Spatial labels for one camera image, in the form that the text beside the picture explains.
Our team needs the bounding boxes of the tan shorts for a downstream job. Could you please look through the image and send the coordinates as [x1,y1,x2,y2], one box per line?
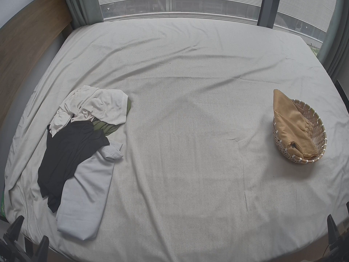
[273,89,318,159]

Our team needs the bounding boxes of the bed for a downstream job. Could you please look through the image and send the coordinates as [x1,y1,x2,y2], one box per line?
[0,0,349,262]

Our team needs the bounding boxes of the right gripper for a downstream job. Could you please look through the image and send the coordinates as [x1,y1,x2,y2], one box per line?
[324,202,349,262]

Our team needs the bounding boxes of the round woven basket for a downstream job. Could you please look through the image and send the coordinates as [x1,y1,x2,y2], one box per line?
[273,98,327,164]

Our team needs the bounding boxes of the black garment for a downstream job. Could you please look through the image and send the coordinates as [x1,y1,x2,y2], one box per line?
[38,121,110,213]

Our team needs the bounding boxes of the white garment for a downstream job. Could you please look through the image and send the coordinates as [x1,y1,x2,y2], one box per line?
[49,85,129,136]

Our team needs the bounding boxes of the grey-green curtain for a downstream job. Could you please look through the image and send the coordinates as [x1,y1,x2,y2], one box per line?
[59,0,105,32]
[316,0,349,77]

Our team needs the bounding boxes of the pale grey garment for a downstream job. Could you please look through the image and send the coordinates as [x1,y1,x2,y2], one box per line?
[56,142,124,241]

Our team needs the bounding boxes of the green garment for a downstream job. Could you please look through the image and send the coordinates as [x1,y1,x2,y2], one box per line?
[92,96,132,137]

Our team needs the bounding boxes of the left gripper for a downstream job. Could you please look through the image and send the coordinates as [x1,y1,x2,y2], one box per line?
[0,215,50,262]

